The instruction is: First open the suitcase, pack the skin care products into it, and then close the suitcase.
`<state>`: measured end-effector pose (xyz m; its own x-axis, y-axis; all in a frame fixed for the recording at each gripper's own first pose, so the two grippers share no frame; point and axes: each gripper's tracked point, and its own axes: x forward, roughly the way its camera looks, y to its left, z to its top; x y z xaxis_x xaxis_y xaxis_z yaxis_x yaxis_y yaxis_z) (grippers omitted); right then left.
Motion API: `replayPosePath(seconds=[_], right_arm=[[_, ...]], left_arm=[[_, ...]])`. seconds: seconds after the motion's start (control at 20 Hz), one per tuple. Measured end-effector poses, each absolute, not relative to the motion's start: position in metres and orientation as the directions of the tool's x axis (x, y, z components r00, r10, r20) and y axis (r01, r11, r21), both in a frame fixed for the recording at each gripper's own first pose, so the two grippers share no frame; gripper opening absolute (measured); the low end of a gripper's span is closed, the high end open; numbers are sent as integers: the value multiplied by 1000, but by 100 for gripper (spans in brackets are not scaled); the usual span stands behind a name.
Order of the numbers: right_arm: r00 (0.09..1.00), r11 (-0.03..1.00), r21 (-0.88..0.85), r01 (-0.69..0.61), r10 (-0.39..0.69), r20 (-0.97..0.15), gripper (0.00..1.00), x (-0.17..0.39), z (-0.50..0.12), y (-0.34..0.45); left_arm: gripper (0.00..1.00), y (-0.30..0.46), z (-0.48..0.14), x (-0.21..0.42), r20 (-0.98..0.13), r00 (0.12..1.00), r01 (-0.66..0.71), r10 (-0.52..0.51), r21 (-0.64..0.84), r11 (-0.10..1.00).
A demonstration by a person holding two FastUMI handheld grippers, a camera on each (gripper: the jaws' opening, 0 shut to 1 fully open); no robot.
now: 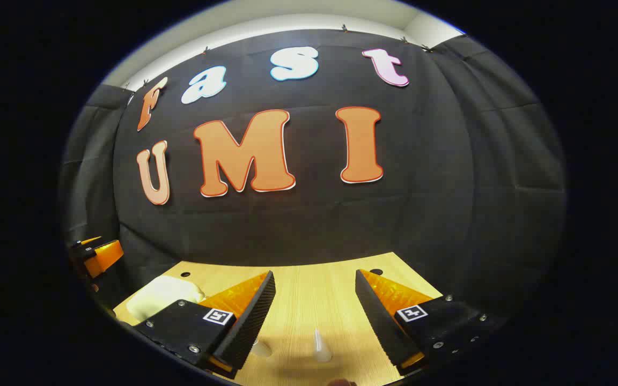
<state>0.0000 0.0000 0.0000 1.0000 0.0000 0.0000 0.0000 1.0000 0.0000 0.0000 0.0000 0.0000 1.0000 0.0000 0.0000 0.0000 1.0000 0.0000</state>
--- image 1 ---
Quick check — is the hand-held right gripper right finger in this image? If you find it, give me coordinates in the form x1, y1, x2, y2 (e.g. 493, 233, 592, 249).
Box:
355, 269, 503, 376

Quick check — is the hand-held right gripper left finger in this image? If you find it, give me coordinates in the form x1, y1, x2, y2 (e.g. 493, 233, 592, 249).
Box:
134, 270, 277, 380

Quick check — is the white squeeze tube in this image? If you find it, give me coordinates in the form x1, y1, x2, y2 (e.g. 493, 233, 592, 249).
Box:
313, 328, 333, 363

